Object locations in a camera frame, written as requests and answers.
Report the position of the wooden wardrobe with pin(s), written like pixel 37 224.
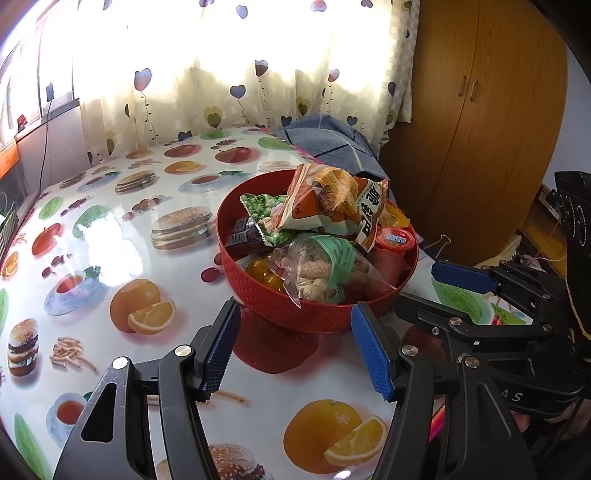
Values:
pixel 485 138

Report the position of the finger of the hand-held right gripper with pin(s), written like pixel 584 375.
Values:
pixel 429 318
pixel 461 275

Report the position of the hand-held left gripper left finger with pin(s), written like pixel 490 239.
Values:
pixel 221 350

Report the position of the blue checked blanket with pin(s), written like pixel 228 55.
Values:
pixel 332 138

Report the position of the red woven plastic basket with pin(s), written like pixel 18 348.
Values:
pixel 277 309

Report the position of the dark brown snack packet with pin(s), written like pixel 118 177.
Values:
pixel 240 230

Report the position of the red lid jelly cup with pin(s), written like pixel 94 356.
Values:
pixel 395 240

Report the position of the pink plastic jelly cup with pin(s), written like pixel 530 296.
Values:
pixel 388 265

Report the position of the cream cloth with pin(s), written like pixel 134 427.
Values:
pixel 503 251

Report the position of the orange white snack packet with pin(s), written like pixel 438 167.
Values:
pixel 332 217

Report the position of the black wall plug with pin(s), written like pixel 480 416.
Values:
pixel 49 91

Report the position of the yellow snack packet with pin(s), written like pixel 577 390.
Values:
pixel 263 272
pixel 397 217

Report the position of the black binder clip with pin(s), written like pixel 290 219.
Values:
pixel 429 251

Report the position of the food print tablecloth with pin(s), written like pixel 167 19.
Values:
pixel 194 286

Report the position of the heart print curtain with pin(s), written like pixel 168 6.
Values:
pixel 184 46

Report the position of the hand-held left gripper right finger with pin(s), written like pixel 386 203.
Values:
pixel 374 355

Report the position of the orange lid storage box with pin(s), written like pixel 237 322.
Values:
pixel 7 161

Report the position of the green pea snack packet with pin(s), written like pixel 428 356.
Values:
pixel 261 205

